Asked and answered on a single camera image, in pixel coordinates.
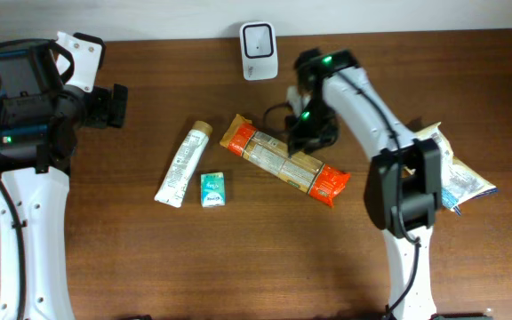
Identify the green tissue pack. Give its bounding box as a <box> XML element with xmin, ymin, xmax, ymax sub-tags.
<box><xmin>201</xmin><ymin>172</ymin><xmax>226</xmax><ymax>208</ymax></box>

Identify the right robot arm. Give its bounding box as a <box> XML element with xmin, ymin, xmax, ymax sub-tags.
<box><xmin>285</xmin><ymin>49</ymin><xmax>442</xmax><ymax>319</ymax></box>

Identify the orange spaghetti pack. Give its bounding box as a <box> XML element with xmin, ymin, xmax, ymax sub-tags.
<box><xmin>220</xmin><ymin>115</ymin><xmax>350</xmax><ymax>206</ymax></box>

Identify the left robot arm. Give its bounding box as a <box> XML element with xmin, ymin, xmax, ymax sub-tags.
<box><xmin>0</xmin><ymin>32</ymin><xmax>128</xmax><ymax>319</ymax></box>

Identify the yellow white snack bag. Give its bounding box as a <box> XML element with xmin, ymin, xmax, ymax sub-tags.
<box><xmin>415</xmin><ymin>122</ymin><xmax>498</xmax><ymax>216</ymax></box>

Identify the white tube gold cap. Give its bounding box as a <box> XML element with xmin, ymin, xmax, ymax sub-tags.
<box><xmin>155</xmin><ymin>121</ymin><xmax>212</xmax><ymax>208</ymax></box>

